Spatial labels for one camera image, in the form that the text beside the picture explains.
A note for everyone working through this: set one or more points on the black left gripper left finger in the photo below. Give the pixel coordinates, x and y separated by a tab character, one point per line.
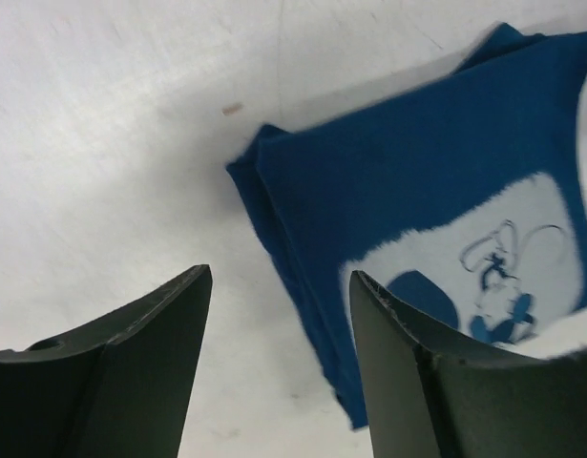
117	386

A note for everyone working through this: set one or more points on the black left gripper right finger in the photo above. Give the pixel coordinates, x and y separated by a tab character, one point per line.
431	391

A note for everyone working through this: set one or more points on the blue t shirt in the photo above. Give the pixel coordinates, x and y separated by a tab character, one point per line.
462	197

